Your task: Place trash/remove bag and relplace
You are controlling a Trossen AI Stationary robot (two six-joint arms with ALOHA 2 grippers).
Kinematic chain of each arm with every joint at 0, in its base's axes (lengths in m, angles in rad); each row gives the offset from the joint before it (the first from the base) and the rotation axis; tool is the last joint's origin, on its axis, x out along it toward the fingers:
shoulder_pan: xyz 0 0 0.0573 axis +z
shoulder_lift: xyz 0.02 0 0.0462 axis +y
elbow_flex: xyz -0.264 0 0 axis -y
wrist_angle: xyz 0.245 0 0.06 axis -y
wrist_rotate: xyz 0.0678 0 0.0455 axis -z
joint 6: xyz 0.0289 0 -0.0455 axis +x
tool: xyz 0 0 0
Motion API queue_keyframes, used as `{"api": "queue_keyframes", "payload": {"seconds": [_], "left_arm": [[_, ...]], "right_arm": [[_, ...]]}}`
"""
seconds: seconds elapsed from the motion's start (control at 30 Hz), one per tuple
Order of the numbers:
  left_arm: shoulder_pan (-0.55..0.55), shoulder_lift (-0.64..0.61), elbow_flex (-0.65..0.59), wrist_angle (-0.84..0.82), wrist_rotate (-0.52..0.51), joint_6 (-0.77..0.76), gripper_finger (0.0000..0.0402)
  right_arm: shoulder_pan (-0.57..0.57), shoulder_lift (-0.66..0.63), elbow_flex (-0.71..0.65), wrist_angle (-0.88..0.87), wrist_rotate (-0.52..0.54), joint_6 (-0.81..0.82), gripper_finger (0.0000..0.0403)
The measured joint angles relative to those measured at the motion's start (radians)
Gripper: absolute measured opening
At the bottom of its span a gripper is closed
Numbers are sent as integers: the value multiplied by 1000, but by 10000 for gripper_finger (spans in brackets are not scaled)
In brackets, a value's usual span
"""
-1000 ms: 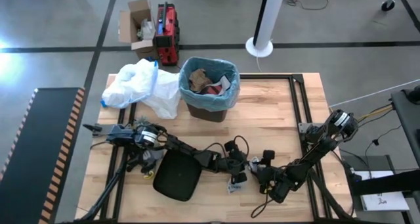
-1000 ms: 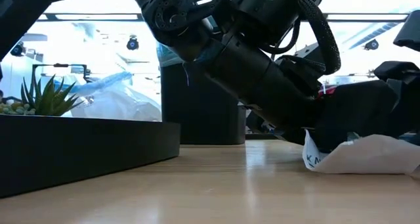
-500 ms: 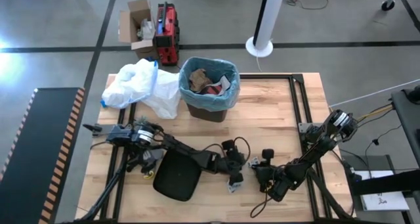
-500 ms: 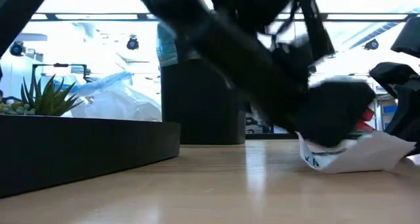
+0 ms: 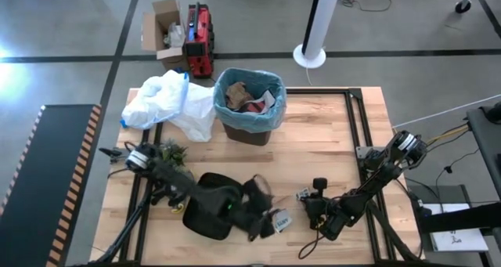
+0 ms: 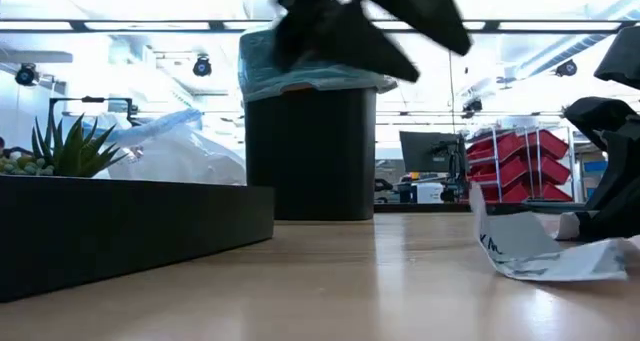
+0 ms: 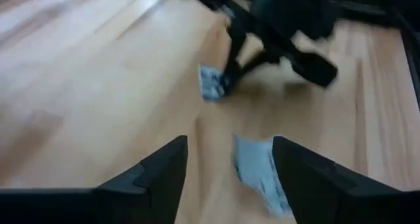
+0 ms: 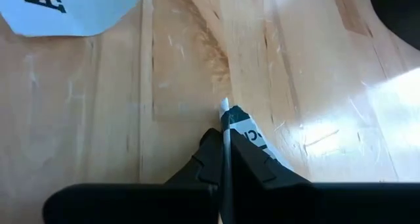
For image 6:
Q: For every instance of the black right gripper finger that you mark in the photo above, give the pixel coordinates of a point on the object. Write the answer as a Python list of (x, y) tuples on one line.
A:
[(615, 216)]

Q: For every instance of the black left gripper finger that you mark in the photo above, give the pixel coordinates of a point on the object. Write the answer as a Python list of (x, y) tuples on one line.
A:
[(365, 46), (425, 11)]

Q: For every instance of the small torn white paper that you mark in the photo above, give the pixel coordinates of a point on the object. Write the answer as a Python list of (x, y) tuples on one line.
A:
[(569, 226)]

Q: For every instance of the blue plastic trash bag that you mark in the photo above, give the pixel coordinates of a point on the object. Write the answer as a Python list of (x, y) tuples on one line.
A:
[(260, 76)]

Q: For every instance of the black plastic trash bin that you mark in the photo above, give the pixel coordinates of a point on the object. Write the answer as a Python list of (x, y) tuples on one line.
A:
[(310, 156)]

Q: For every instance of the white plastic trash bag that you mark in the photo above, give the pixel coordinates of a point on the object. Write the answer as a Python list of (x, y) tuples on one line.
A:
[(175, 156)]

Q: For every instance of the black plastic bin lid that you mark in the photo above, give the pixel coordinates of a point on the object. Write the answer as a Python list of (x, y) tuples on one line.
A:
[(125, 231)]

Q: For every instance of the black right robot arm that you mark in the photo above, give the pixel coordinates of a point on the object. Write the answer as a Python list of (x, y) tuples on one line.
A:
[(625, 56)]

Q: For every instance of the shelf with blue bins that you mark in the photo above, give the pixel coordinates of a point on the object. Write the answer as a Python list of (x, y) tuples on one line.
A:
[(595, 168)]

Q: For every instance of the black ceiling spotlight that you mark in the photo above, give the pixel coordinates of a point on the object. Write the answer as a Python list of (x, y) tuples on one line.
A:
[(472, 106), (26, 74), (566, 68), (202, 66)]

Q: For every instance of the red storage bin rack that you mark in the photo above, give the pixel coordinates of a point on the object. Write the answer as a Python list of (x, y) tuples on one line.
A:
[(520, 161)]

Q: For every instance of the black computer monitor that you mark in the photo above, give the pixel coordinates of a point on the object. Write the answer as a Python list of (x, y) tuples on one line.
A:
[(425, 151)]

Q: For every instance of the white box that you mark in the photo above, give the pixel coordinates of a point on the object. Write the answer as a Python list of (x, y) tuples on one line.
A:
[(429, 192)]

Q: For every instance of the spiky green potted plant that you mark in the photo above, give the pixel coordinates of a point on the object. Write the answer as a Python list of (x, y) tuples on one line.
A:
[(75, 153)]

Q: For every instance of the pale green succulent plant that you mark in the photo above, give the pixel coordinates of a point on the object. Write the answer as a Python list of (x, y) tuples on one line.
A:
[(25, 167)]

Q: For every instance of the black overhead frame bar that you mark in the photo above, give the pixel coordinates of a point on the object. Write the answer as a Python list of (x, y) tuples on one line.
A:
[(150, 25)]

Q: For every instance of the black aluminium table frame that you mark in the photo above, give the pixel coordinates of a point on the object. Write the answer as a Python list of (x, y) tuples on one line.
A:
[(425, 207)]

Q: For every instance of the black metal stand frame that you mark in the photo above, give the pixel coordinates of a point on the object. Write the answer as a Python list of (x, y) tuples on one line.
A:
[(90, 100)]

